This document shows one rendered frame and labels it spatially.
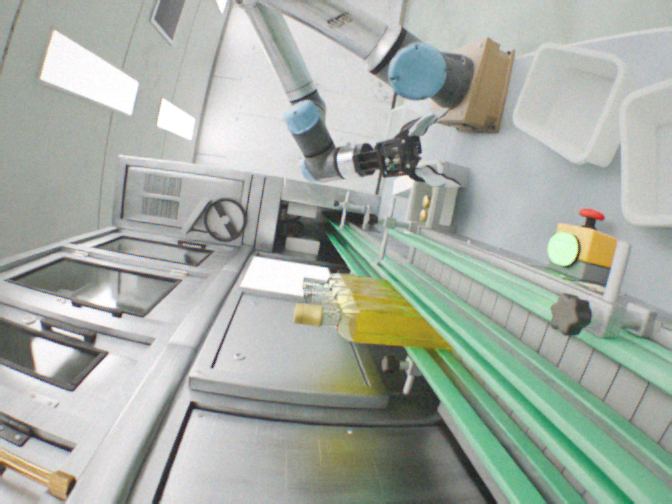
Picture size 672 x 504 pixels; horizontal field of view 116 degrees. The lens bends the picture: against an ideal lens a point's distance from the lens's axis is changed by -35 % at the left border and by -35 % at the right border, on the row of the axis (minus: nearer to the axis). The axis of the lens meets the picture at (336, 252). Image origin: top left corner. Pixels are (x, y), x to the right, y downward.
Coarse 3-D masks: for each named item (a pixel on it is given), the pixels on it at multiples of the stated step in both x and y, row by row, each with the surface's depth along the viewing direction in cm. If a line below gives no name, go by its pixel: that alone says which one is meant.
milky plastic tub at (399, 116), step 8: (392, 112) 138; (400, 112) 133; (408, 112) 121; (416, 112) 122; (392, 120) 140; (400, 120) 140; (408, 120) 122; (392, 128) 141; (400, 128) 122; (392, 136) 142
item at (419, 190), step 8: (432, 160) 84; (440, 168) 79; (416, 184) 96; (424, 184) 96; (416, 192) 96; (424, 192) 96; (416, 200) 97; (432, 200) 81; (408, 208) 97; (416, 208) 97; (424, 208) 97; (432, 208) 81; (408, 216) 98; (416, 216) 98; (432, 216) 83; (424, 224) 98; (408, 232) 95
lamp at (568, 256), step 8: (560, 232) 37; (552, 240) 38; (560, 240) 36; (568, 240) 35; (576, 240) 35; (552, 248) 37; (560, 248) 36; (568, 248) 35; (576, 248) 35; (552, 256) 37; (560, 256) 36; (568, 256) 35; (576, 256) 35; (560, 264) 37; (568, 264) 36
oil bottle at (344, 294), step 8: (344, 288) 59; (352, 288) 59; (336, 296) 56; (344, 296) 55; (352, 296) 55; (360, 296) 55; (368, 296) 56; (376, 296) 57; (384, 296) 58; (392, 296) 59; (400, 296) 60; (336, 304) 56; (392, 304) 56; (400, 304) 56; (408, 304) 57
